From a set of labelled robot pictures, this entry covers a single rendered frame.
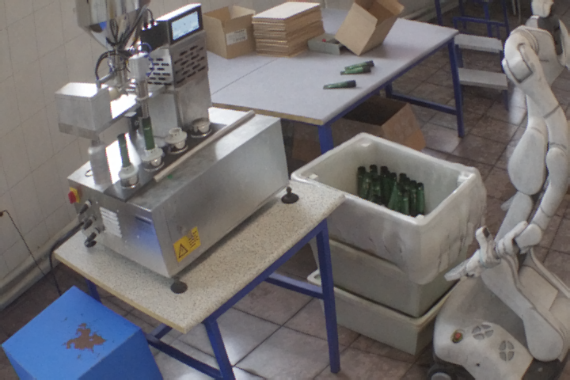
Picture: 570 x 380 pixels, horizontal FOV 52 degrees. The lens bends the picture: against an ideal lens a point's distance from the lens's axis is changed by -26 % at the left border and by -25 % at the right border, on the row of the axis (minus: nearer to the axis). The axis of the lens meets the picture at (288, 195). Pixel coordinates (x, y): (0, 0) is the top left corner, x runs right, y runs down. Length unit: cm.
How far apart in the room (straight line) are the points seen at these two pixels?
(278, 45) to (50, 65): 130
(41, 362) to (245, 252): 88
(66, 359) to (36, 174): 165
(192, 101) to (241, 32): 155
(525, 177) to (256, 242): 89
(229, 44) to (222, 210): 176
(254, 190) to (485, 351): 98
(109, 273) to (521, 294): 139
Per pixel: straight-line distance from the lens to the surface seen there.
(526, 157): 205
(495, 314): 256
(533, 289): 241
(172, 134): 220
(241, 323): 315
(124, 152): 206
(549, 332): 237
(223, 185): 219
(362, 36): 360
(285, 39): 371
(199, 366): 231
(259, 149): 229
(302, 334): 304
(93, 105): 207
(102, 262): 234
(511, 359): 241
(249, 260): 219
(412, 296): 262
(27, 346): 234
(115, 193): 209
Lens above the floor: 198
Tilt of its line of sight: 30 degrees down
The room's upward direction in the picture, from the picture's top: 8 degrees counter-clockwise
